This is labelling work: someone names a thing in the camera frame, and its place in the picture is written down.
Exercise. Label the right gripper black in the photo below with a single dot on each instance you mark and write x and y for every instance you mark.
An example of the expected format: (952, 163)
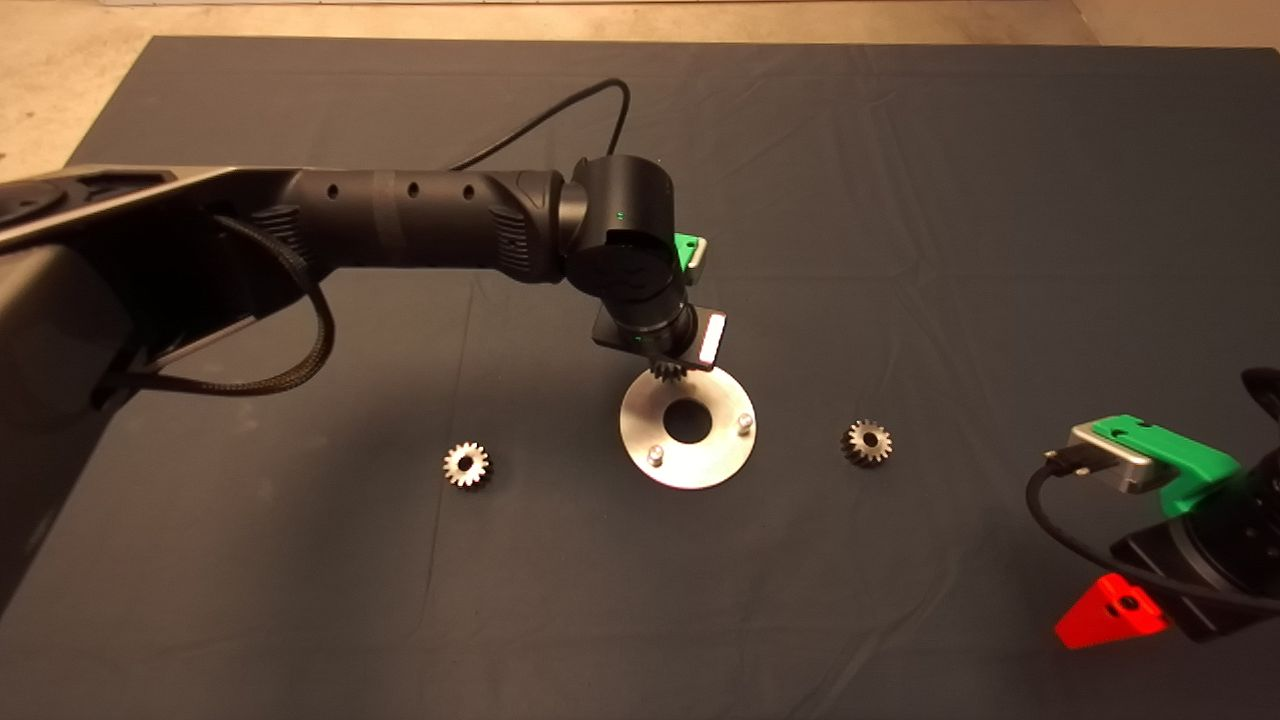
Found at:
(1225, 608)

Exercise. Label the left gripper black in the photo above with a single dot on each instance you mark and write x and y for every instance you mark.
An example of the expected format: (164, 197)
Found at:
(711, 340)

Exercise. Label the small steel planetary gear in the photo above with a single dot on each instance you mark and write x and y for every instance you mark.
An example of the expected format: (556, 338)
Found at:
(856, 445)
(668, 372)
(455, 465)

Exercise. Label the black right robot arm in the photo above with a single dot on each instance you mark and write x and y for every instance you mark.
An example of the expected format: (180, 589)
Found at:
(1260, 500)

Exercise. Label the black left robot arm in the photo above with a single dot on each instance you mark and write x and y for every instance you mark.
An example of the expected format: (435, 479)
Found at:
(420, 215)

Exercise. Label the round metal carrier plate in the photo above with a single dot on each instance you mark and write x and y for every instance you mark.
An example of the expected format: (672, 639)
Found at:
(650, 430)

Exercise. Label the dark grey table cloth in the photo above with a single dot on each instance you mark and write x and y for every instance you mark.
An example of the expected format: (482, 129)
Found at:
(900, 200)

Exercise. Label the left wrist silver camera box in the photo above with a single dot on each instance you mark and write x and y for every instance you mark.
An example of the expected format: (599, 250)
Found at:
(701, 255)

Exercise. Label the left wrist green camera mount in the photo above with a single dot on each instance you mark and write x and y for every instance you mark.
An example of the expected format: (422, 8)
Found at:
(685, 245)

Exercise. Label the wrist green camera mount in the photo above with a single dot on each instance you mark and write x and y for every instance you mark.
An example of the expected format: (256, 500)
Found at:
(685, 245)
(1185, 455)

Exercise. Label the right wrist green camera mount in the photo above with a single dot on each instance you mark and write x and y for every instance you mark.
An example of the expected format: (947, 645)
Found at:
(1185, 455)

